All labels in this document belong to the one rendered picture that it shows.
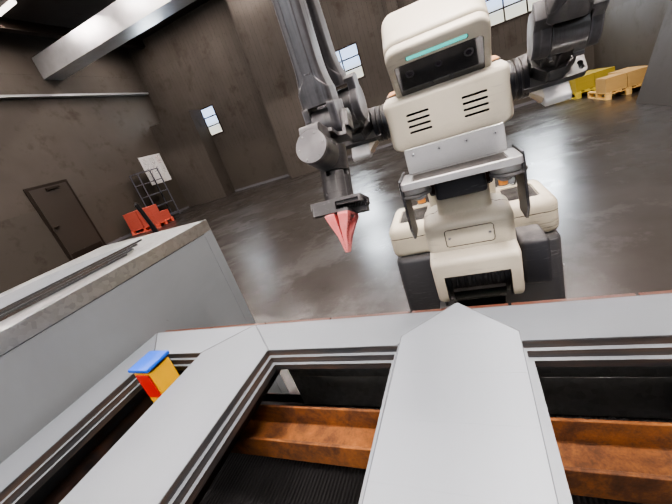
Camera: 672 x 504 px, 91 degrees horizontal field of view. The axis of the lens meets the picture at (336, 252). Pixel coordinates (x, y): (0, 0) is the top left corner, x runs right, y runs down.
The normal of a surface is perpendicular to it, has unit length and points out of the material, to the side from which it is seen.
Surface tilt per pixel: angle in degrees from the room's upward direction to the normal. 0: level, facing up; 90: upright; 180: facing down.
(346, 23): 90
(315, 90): 91
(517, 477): 0
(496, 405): 0
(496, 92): 98
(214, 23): 90
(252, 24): 90
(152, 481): 0
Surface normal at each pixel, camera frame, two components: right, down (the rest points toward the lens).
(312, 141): -0.38, 0.01
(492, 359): -0.31, -0.88
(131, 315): 0.90, -0.15
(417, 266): -0.27, 0.43
